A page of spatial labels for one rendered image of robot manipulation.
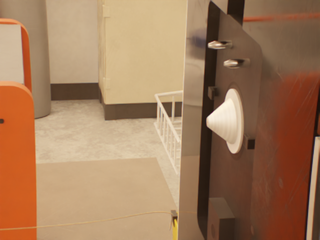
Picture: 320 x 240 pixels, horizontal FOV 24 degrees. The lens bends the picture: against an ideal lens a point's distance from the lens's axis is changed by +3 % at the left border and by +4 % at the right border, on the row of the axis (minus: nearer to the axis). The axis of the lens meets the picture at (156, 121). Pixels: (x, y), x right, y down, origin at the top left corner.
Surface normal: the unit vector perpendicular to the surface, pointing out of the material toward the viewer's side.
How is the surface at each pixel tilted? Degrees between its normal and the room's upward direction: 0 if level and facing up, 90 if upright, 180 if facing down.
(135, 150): 0
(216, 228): 90
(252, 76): 90
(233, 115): 60
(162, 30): 90
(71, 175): 0
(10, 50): 0
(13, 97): 90
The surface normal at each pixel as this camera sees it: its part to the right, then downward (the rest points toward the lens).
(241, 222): -0.99, 0.04
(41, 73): 0.73, 0.26
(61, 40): 0.17, 0.37
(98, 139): 0.03, -0.93
